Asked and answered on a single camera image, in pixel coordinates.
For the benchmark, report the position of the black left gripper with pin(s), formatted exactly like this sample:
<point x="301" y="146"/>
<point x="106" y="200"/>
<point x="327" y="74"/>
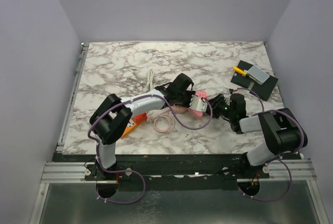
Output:
<point x="189" y="96"/>

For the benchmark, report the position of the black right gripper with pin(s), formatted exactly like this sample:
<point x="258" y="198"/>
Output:
<point x="216" y="102"/>

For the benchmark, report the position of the pink triangular power strip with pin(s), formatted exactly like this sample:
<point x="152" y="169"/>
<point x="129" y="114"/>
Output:
<point x="198" y="114"/>

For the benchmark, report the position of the orange power strip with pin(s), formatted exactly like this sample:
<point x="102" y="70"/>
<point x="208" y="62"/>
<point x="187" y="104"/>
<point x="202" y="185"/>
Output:
<point x="131" y="126"/>

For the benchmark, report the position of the round pink power strip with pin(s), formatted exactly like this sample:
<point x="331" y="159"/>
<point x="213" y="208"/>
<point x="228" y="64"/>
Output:
<point x="179" y="109"/>

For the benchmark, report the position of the red cube socket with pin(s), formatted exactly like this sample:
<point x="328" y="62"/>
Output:
<point x="139" y="119"/>

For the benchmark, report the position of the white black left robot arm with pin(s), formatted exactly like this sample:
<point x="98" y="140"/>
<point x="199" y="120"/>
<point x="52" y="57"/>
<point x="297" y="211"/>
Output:
<point x="111" y="118"/>

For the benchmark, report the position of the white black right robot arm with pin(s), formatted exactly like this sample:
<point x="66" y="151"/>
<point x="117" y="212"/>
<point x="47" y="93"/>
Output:
<point x="282" y="133"/>

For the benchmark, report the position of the black flat box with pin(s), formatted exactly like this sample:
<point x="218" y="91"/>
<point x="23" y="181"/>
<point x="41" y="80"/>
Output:
<point x="264" y="90"/>

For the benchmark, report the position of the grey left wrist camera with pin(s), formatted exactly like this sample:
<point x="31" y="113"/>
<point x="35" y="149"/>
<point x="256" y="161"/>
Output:
<point x="198" y="104"/>

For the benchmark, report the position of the white grey network switch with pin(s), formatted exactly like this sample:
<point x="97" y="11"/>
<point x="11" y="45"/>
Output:
<point x="258" y="75"/>

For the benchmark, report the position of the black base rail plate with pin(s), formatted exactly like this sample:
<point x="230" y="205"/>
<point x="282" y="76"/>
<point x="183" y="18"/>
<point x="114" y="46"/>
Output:
<point x="155" y="172"/>

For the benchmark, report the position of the aluminium frame rail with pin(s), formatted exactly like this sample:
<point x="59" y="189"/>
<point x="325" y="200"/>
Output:
<point x="290" y="194"/>

